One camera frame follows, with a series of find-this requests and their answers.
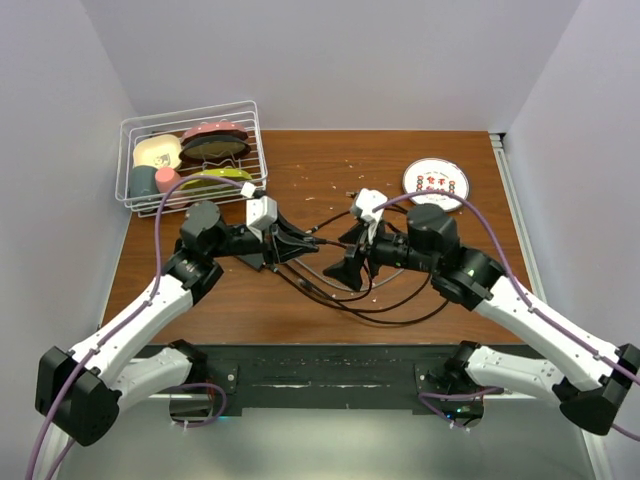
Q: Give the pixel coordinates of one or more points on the pink cup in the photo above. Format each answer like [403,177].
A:
[166,178]

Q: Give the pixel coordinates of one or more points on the red dotted plate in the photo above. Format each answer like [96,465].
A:
[225,128]

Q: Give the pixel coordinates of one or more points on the beige square plate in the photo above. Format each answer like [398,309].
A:
[159,152]

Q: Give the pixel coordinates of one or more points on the white wire dish rack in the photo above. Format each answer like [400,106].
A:
[136,129]

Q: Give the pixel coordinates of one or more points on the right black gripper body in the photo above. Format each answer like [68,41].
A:
[376,247]

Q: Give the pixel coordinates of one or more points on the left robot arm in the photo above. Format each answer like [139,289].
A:
[83,390]

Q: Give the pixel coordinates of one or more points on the white round printed plate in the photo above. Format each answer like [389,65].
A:
[436,174]

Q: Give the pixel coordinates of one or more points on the dark grey cup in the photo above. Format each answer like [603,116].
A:
[142,182]

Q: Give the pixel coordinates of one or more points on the aluminium frame rail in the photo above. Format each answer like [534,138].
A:
[82,391]

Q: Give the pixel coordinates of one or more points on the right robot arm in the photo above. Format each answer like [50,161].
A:
[586,378]

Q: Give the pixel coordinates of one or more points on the dark brown round plate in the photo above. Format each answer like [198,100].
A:
[213,148]

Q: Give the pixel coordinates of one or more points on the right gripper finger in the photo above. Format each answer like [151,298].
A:
[347,271]
[356,235]

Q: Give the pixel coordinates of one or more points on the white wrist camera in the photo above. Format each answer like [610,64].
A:
[260,214]
[367,207]

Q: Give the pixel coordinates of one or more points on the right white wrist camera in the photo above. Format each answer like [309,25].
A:
[367,207]

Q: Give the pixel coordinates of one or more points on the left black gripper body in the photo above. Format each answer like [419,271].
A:
[269,242]

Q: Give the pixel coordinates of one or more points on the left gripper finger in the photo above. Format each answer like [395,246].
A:
[285,252]
[289,230]

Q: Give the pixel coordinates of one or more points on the yellow green dotted plate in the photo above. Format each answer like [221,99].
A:
[224,177]

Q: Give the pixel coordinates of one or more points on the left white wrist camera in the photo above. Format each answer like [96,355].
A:
[260,214]

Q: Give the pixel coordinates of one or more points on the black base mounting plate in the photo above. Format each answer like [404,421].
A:
[331,376]

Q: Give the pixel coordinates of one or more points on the black network switch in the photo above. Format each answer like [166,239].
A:
[254,261]

